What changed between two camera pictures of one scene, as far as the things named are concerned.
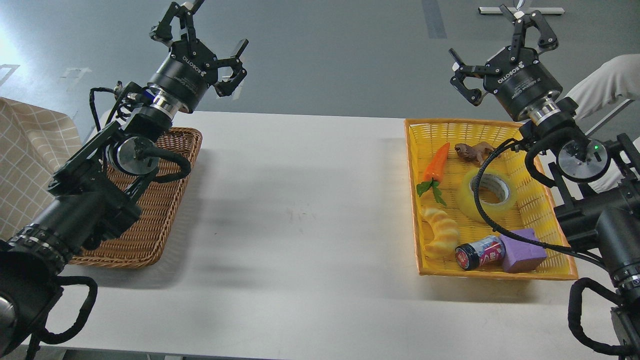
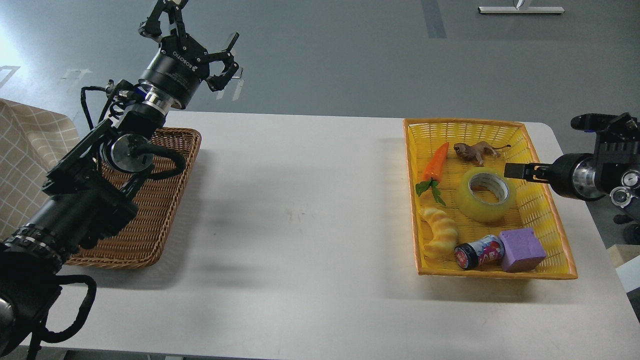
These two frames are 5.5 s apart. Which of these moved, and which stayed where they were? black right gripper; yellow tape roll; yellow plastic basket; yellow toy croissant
Moved: black right gripper
Stayed: yellow toy croissant; yellow tape roll; yellow plastic basket
